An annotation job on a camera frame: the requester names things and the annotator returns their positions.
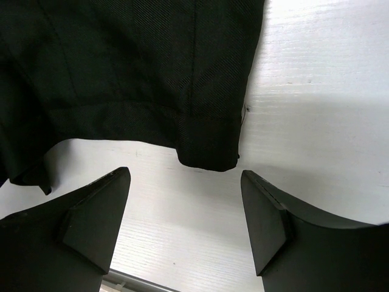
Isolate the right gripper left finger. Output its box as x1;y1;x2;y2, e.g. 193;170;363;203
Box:
1;167;131;292

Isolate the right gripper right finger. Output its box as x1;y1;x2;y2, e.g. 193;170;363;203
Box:
241;170;388;292

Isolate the black pleated skirt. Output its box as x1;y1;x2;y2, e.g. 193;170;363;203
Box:
1;1;264;194

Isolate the aluminium front rail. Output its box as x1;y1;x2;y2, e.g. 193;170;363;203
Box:
102;269;147;291

